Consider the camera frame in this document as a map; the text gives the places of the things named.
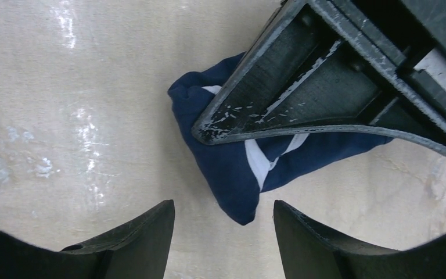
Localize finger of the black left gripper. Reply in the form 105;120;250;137
192;1;446;156

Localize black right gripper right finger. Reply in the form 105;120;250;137
273;200;446;278

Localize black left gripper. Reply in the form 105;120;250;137
336;1;446;120

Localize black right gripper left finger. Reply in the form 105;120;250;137
0;200;175;278

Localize navy blue underwear white trim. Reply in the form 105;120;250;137
168;55;391;226

